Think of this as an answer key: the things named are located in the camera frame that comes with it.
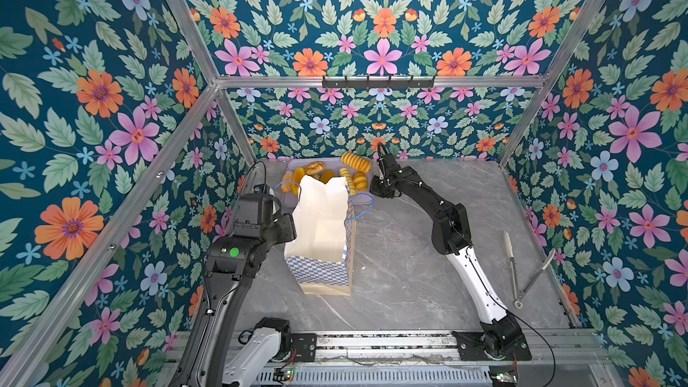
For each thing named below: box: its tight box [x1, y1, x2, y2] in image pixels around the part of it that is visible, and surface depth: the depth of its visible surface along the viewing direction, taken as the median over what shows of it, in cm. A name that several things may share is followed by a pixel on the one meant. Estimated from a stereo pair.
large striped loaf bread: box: [340, 151, 372, 174], surface depth 117 cm
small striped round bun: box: [352, 171, 369, 192], surface depth 110 cm
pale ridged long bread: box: [338, 167, 357, 197], surface depth 110 cm
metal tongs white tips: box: [503, 231, 557, 310], surface depth 86 cm
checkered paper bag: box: [283, 174, 357, 297], surface depth 78 cm
